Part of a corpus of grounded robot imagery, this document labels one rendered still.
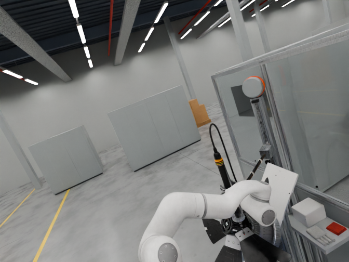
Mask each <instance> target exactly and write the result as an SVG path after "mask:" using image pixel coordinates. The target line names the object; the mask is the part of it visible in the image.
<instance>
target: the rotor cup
mask: <svg viewBox="0 0 349 262"><path fill-rule="evenodd" d="M226 222H227V223H228V225H227V226H226ZM241 224H242V226H243V229H244V228H246V227H248V228H249V229H250V230H252V226H251V221H250V219H249V217H248V216H246V217H245V219H244V220H243V221H242V222H241ZM221 229H222V232H223V233H224V234H226V235H231V236H234V237H235V233H237V232H239V231H241V230H242V228H241V226H240V223H238V222H234V221H233V220H232V217H230V218H227V219H222V220H221ZM233 229H234V230H237V231H233Z"/></svg>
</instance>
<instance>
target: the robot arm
mask: <svg viewBox="0 0 349 262"><path fill-rule="evenodd" d="M231 182H232V184H233V185H232V186H231V187H230V188H228V189H225V188H224V187H223V186H222V185H220V187H221V188H220V189H221V191H222V192H221V195H218V194H205V193H189V192H173V193H170V194H168V195H166V196H165V197H164V198H163V200H162V201H161V203H160V205H159V207H158V209H157V211H156V213H155V215H154V217H153V218H152V220H151V222H150V223H149V225H148V227H147V228H146V230H145V232H144V234H143V236H142V239H141V242H140V245H139V249H138V259H139V262H183V261H182V255H181V252H180V249H179V246H178V244H177V243H176V241H175V240H174V239H172V238H173V236H174V235H175V233H176V231H177V230H178V229H179V227H180V225H181V224H182V222H183V221H184V219H186V218H200V219H227V218H230V217H232V216H233V215H234V213H235V211H236V210H237V208H238V207H239V208H240V207H241V208H242V209H243V210H244V211H245V212H247V213H248V214H249V215H250V216H251V217H252V218H253V219H255V220H256V221H257V222H258V223H259V224H260V225H262V226H265V227H267V226H270V225H271V224H273V223H274V221H275V220H276V217H277V212H276V209H275V208H273V207H272V206H271V205H270V203H269V200H270V196H271V186H270V185H269V184H268V183H267V182H264V181H259V180H243V181H240V182H235V181H233V180H231Z"/></svg>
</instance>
